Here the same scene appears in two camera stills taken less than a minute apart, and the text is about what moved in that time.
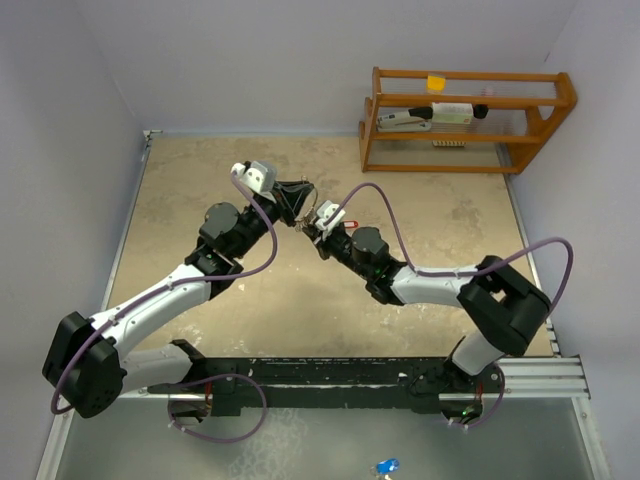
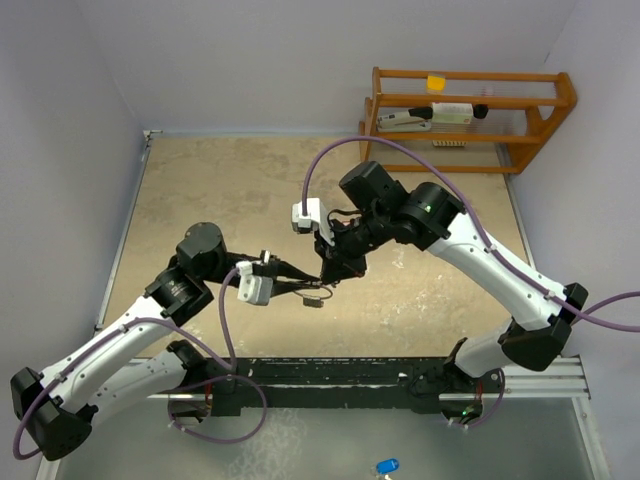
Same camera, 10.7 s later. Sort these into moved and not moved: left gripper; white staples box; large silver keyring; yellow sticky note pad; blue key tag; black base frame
Moved: large silver keyring; left gripper
Not moved: yellow sticky note pad; blue key tag; black base frame; white staples box
